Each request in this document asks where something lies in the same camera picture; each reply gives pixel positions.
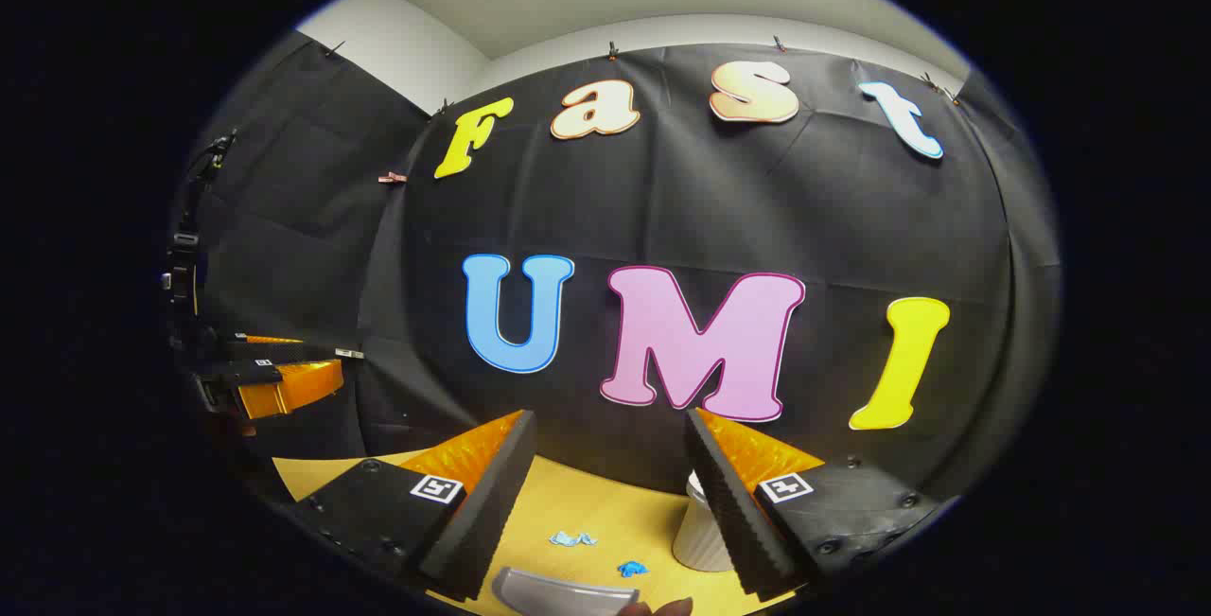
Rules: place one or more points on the dark blue paper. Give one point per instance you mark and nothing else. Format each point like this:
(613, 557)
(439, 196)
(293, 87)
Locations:
(632, 569)

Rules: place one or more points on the black backdrop cloth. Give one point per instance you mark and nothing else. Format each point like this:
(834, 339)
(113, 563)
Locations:
(700, 209)

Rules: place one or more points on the white ribbed garbage bin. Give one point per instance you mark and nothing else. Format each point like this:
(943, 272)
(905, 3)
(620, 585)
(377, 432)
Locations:
(698, 531)

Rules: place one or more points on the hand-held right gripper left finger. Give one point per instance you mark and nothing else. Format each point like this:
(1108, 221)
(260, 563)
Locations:
(478, 512)

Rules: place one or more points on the yellow wooden desktop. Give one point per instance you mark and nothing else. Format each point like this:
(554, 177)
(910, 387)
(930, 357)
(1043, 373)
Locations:
(587, 502)

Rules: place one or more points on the grey plastic dustpan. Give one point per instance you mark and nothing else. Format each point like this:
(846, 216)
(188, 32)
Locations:
(558, 592)

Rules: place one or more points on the light blue paper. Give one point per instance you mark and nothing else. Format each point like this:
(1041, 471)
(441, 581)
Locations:
(571, 539)

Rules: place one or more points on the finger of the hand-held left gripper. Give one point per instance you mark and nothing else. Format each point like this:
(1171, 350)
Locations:
(284, 351)
(284, 387)

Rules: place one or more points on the small wooden clothes peg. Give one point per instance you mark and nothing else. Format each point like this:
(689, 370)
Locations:
(392, 178)

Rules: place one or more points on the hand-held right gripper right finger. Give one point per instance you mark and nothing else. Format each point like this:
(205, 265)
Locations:
(743, 512)

